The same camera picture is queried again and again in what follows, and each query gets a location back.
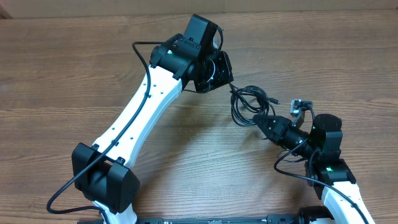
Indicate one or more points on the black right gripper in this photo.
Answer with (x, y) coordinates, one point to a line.
(279, 124)

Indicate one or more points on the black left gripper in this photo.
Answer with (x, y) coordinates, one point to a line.
(225, 76)

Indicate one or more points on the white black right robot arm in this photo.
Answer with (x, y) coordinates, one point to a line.
(325, 171)

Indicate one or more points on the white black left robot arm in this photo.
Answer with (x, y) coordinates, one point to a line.
(103, 170)

